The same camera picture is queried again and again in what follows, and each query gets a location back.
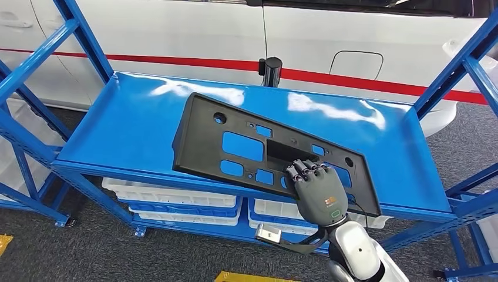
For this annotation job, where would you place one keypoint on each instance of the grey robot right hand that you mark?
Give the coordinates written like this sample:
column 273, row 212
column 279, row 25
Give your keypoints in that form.
column 321, row 198

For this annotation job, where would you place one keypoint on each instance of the black plastic plate part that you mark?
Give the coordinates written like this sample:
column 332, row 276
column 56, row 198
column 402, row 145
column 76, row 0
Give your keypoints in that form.
column 198, row 148

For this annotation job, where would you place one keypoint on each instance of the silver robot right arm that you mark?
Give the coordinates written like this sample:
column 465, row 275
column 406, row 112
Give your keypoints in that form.
column 356, row 249

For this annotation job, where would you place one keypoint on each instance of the red barrier belt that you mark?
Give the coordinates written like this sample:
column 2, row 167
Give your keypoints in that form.
column 350, row 81
column 175, row 61

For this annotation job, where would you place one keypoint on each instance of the white car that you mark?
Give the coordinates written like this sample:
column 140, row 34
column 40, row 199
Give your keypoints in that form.
column 175, row 27

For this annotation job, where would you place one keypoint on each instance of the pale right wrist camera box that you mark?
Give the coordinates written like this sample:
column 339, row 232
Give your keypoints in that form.
column 268, row 233

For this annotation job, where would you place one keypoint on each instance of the black stanchion post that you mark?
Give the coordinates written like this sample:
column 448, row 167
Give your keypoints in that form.
column 272, row 70

